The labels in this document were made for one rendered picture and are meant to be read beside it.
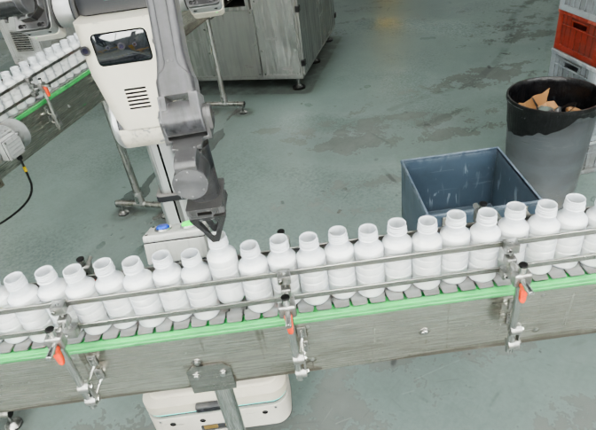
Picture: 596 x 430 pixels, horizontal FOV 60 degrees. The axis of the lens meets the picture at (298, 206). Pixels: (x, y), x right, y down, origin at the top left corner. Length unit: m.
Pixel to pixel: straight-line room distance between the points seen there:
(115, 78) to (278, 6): 3.17
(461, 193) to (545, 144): 1.10
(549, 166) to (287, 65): 2.58
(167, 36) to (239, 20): 3.83
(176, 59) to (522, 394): 1.81
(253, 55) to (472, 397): 3.49
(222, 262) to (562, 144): 2.13
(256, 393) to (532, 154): 1.81
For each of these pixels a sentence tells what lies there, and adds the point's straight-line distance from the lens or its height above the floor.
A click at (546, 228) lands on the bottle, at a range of 1.13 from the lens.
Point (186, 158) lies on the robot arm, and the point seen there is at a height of 1.41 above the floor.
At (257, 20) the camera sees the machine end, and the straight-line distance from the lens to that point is 4.66.
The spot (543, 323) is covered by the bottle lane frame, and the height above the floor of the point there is 0.88.
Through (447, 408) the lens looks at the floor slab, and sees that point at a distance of 2.16.
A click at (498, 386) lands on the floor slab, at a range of 2.25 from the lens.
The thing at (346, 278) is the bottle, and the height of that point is 1.06.
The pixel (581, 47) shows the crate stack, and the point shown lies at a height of 0.73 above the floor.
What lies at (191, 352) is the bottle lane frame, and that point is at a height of 0.94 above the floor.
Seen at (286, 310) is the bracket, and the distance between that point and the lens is 0.99.
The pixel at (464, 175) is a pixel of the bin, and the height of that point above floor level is 0.86.
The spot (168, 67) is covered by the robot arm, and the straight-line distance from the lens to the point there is 0.88.
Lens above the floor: 1.79
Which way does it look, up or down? 35 degrees down
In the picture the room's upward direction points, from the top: 8 degrees counter-clockwise
